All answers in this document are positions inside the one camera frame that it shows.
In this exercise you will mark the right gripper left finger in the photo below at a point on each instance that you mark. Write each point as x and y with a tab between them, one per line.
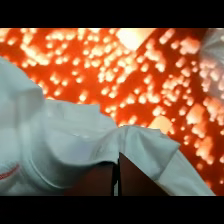
96	181

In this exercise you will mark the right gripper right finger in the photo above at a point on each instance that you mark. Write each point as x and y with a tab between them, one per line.
135	180

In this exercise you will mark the white T-shirt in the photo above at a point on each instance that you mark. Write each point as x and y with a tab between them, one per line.
60	143

